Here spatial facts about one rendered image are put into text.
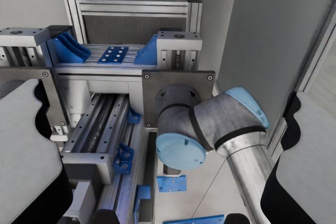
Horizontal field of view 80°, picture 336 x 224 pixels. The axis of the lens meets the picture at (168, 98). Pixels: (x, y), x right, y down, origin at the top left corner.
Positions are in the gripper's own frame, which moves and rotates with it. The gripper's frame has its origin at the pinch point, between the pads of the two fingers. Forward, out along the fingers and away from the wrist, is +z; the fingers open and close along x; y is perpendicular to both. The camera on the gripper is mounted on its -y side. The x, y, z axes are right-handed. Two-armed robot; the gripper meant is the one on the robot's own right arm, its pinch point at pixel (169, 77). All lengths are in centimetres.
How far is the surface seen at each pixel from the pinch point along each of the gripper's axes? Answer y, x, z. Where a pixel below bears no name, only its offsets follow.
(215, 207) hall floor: 280, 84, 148
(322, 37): 9, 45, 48
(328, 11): 3, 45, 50
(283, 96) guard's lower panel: 34, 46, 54
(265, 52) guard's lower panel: 25, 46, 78
